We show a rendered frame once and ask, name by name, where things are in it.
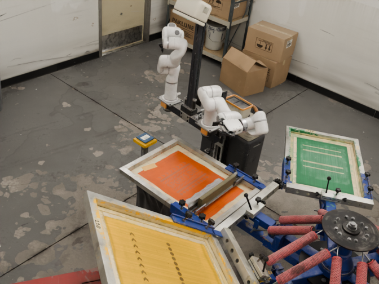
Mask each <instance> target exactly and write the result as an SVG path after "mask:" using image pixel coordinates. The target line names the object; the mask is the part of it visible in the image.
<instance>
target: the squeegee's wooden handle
mask: <svg viewBox="0 0 379 284"><path fill-rule="evenodd" d="M235 179H236V175H234V174H232V175H231V176H229V177H228V178H226V179H225V180H223V181H222V182H221V183H219V184H218V185H216V186H215V187H214V188H212V189H211V190H209V191H208V192H206V193H205V194H204V195H202V196H201V197H199V200H198V204H197V206H198V207H200V206H202V205H203V204H207V203H208V202H210V201H211V200H212V199H213V198H215V197H216V196H218V195H219V194H221V193H222V192H223V191H225V190H226V189H227V188H229V187H230V186H231V185H233V184H234V182H235Z"/></svg>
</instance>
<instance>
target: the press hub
mask: <svg viewBox="0 0 379 284"><path fill-rule="evenodd" d="M321 224H322V228H323V231H324V232H325V234H326V235H327V236H328V237H329V238H330V239H331V240H332V241H333V242H334V244H333V245H332V247H330V248H328V244H327V241H315V242H311V243H310V244H308V245H309V246H311V247H312V248H314V249H315V250H317V251H318V252H319V251H321V250H323V249H328V251H330V250H332V249H334V248H335V247H337V245H339V246H340V247H339V249H338V256H339V257H341V259H342V269H341V282H342V284H353V283H351V282H350V281H348V279H349V278H350V277H351V276H352V274H355V275H356V267H354V262H353V260H352V258H353V257H357V256H359V255H357V254H356V253H355V252H368V251H372V250H374V249H375V248H376V247H377V246H378V245H379V231H378V229H377V227H376V226H375V225H374V224H373V223H372V222H371V221H370V220H369V219H368V218H366V217H365V216H363V215H361V214H359V213H357V212H355V211H351V210H346V209H335V210H331V211H328V212H327V213H326V214H325V215H324V216H323V218H322V221H321ZM354 251H355V252H354ZM330 254H331V257H330V258H329V259H327V260H325V261H323V262H322V263H320V264H318V266H319V268H320V270H321V271H322V272H323V275H319V276H315V277H310V278H307V280H308V282H309V283H310V284H329V282H330V270H331V263H332V257H334V256H337V249H335V250H333V251H332V252H330ZM309 257H311V256H310V255H308V254H306V253H305V252H303V251H301V253H300V255H299V263H300V262H302V261H304V260H306V259H307V258H309ZM299 263H297V264H299ZM370 280H371V278H370V274H369V270H368V269H367V282H368V283H370Z"/></svg>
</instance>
